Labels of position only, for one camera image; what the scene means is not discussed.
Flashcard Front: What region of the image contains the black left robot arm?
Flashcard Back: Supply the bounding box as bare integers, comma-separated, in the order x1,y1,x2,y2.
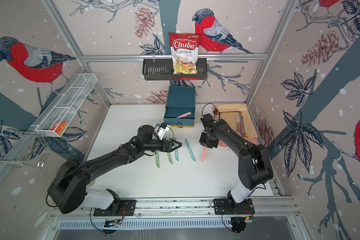
47,124,182,216

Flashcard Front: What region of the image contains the horizontal aluminium bar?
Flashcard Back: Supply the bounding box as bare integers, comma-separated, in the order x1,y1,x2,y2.
81,53,269,63

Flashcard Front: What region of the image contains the red packet in rack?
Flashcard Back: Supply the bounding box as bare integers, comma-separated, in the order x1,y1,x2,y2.
51,121,68,135

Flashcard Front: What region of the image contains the Chuba cassava chips bag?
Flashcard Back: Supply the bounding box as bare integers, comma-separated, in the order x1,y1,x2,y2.
169,32,200,75

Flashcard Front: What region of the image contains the light green knife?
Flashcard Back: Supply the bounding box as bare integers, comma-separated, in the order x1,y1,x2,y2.
155,151,160,169

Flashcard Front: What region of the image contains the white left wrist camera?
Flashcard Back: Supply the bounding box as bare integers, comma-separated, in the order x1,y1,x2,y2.
157,123,171,140

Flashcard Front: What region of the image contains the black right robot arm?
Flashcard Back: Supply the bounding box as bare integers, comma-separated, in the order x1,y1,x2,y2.
168,114,273,203

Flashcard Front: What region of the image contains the gold spoon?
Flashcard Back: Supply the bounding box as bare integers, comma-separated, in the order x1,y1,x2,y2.
213,108,249,138

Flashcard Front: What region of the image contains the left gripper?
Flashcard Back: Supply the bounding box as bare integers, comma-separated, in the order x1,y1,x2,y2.
143,137,182,153

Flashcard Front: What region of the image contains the yellow drawer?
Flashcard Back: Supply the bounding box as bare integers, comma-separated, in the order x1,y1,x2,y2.
169,125,194,129

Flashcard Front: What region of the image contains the pink tray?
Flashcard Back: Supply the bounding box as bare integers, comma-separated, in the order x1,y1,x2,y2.
212,104,259,148

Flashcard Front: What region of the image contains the salmon pink knife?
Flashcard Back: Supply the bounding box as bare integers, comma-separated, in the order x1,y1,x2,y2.
177,112,192,119

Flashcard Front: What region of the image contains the teal drawer cabinet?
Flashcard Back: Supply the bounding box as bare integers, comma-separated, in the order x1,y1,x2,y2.
166,86,196,110

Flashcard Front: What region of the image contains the black wire basket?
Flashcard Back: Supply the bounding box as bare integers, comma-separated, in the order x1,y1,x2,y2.
142,57,208,81

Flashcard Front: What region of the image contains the wire hook rack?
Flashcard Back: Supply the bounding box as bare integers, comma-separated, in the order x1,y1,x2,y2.
0,130,52,169

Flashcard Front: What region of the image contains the aluminium frame post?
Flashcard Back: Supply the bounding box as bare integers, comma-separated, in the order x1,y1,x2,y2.
41,0,111,108

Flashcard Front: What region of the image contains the teal top drawer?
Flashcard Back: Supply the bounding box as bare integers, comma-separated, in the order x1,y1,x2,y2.
164,107,195,126

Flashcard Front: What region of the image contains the aluminium rail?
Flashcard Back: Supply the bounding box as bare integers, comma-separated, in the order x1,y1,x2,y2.
63,196,301,219

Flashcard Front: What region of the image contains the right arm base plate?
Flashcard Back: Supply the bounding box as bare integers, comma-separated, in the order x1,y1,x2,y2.
213,198,255,216

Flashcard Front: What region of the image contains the turquoise knife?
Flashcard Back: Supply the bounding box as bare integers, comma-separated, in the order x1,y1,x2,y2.
185,139,196,162

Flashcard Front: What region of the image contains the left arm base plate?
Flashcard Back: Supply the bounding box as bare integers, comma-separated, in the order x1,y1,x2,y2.
94,199,137,217

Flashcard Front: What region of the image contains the teal knife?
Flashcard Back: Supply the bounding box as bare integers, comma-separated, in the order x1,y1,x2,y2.
175,150,180,162

